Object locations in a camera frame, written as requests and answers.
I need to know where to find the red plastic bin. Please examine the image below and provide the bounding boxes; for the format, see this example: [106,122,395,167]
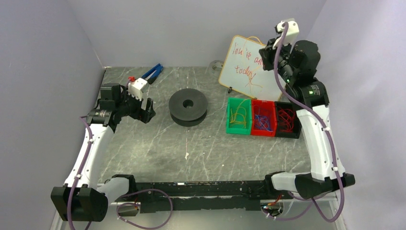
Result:
[250,99,276,137]

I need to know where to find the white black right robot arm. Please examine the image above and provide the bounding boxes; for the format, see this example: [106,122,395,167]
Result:
[259,38,355,199]

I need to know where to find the blue and black stapler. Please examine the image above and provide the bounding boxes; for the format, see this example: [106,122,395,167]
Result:
[141,63,163,85]

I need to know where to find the green plastic bin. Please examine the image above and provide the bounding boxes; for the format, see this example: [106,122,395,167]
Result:
[226,97,252,135]

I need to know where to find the blue cables in bin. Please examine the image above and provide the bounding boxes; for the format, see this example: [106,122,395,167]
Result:
[253,106,274,132]

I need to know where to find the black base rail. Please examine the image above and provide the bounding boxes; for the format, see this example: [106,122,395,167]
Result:
[116,180,289,213]

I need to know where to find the red cables in bin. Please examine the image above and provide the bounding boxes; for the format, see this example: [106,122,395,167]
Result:
[278,108,297,133]

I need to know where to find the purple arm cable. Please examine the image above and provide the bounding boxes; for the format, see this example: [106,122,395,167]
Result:
[65,115,94,230]
[260,22,345,223]

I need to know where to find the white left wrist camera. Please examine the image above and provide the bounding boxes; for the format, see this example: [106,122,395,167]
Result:
[127,76,148,101]

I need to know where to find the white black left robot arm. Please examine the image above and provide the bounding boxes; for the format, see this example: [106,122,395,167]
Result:
[50,80,156,223]

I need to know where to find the yellow cables in bin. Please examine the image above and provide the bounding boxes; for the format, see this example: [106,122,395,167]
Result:
[229,98,251,129]

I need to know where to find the yellow framed whiteboard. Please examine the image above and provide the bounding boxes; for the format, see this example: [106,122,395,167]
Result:
[218,35,282,101]

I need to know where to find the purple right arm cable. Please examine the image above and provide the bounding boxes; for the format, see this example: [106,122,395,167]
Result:
[260,22,345,223]

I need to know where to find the black plastic bin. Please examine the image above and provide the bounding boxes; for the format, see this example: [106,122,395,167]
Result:
[274,102,302,139]

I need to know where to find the dark grey perforated spool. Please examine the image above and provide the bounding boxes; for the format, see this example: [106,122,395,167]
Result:
[169,88,208,127]

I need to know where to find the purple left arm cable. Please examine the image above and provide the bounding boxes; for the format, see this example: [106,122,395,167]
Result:
[65,115,94,230]

